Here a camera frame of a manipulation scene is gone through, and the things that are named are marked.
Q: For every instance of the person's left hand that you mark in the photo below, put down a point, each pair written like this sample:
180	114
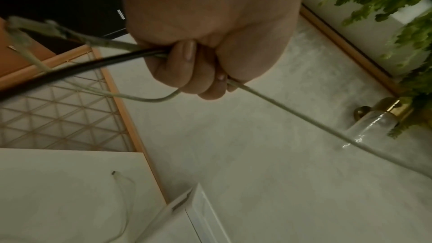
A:
209	9

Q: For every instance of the black cabinet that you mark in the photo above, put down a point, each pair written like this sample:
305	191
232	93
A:
81	9

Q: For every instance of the wooden edge strip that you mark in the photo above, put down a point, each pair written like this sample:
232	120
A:
351	49

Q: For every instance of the white planter box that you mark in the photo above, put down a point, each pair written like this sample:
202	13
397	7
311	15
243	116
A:
374	33

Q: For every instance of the gold round knob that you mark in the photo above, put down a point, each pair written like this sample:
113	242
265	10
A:
361	111

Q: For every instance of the wooden lattice panel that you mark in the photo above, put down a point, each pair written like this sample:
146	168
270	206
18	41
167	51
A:
60	119

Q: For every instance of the orange wooden furniture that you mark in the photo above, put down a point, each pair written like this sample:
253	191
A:
20	58

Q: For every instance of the white cardboard box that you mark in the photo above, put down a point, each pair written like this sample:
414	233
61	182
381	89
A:
192	218

